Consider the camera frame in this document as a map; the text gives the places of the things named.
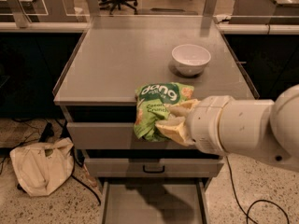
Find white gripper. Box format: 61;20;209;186
155;95;234;156

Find green rice chip bag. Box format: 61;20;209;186
134;82;194;142

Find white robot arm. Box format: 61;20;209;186
155;85;299;171

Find grey middle drawer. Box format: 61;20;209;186
85;158;223;178

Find grey drawer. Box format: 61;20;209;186
67;122;194;149
99;178;211;224
85;158;223;178

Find grey drawer cabinet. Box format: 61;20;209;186
52;14;261;224

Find grey top drawer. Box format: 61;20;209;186
67;122;194;149

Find grey bottom drawer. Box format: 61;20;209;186
99;178;211;224

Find beige cloth tote bag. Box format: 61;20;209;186
9;138;74;197

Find white ceramic bowl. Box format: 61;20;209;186
172;44;211;77

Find black floor cable right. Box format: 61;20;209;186
225;156;291;224

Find black floor cable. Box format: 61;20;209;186
70;147;103;205
225;156;291;224

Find black floor cable left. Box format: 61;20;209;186
70;147;103;205

